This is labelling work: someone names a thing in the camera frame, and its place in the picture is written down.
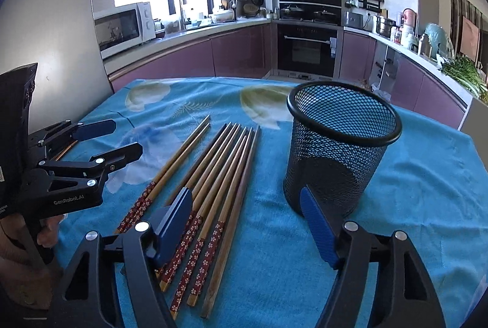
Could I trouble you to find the plain brown wooden chopstick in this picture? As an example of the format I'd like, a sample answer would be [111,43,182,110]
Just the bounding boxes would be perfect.
[200,126,260,319]

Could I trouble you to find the kitchen faucet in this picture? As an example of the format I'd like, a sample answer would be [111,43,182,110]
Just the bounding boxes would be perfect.
[179,0,187,31]

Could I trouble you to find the purple kitchen cabinets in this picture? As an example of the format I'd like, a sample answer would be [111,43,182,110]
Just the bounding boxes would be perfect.
[108,23,472,129]

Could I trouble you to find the left hand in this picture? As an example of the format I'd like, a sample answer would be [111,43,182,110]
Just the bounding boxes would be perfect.
[1,214,63,310]

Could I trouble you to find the white microwave oven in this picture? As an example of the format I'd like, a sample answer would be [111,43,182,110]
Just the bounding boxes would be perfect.
[93,2,156,60]

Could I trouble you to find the blue floral tablecloth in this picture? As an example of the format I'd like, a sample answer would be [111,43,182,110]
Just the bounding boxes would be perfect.
[55,78,487,327]

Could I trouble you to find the black mesh utensil holder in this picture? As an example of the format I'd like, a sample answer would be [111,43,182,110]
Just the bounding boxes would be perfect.
[283,80,403,216]

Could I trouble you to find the black built-in oven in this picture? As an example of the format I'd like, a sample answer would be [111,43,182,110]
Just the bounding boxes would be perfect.
[277,24,337,77]

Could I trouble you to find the green leafy vegetables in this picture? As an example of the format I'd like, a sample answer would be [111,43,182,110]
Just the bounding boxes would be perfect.
[441,55,487,104]

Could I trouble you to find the black gas stove hood unit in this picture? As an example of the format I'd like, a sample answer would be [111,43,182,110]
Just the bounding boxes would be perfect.
[279,0,345,26]

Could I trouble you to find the mint green appliance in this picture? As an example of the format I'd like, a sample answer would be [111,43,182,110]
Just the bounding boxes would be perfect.
[424,23,452,58]

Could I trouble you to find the steel pot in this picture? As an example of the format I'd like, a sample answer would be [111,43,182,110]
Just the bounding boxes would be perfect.
[375,16,396,38]

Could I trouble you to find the pink kettle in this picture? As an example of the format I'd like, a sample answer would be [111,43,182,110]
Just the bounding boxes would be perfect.
[402,8,418,32]

